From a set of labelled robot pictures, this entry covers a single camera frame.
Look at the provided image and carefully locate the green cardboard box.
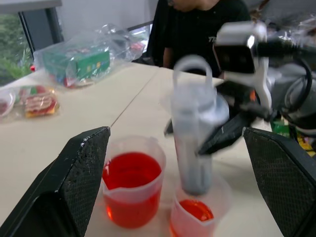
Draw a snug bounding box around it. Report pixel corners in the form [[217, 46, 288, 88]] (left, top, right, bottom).
[[42, 48, 111, 85]]

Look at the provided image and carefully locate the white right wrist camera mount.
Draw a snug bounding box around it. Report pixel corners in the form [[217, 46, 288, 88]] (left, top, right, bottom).
[[212, 21, 272, 111]]

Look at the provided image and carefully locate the red snack packet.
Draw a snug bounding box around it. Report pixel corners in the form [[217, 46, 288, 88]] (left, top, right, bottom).
[[23, 86, 60, 119]]

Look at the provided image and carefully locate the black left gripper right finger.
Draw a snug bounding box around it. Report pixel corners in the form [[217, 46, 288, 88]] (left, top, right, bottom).
[[242, 126, 316, 237]]

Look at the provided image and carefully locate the large clear measuring cup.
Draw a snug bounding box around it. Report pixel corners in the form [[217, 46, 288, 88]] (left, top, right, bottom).
[[101, 135, 167, 229]]

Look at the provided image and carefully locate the small clear plastic cup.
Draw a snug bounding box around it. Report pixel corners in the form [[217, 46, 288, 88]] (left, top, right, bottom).
[[169, 177, 233, 237]]

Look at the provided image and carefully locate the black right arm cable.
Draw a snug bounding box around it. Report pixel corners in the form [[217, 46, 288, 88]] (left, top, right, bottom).
[[256, 40, 316, 117]]

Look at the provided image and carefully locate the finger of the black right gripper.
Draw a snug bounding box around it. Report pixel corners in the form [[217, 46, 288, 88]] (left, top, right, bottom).
[[163, 118, 174, 137], [197, 114, 255, 156]]

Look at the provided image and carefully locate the clear plastic bag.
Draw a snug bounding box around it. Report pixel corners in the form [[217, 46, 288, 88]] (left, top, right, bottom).
[[33, 23, 146, 89]]

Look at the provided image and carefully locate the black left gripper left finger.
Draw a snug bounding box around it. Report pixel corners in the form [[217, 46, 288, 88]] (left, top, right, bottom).
[[0, 126, 111, 237]]

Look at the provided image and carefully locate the small clear plastic bowl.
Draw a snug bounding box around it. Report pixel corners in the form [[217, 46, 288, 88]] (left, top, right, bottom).
[[0, 87, 17, 118]]

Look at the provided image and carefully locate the dark window frame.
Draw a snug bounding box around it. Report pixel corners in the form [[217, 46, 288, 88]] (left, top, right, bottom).
[[18, 6, 64, 54]]

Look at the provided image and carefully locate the person in black shirt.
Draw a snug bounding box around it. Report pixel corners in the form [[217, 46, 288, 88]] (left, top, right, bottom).
[[147, 0, 252, 79]]

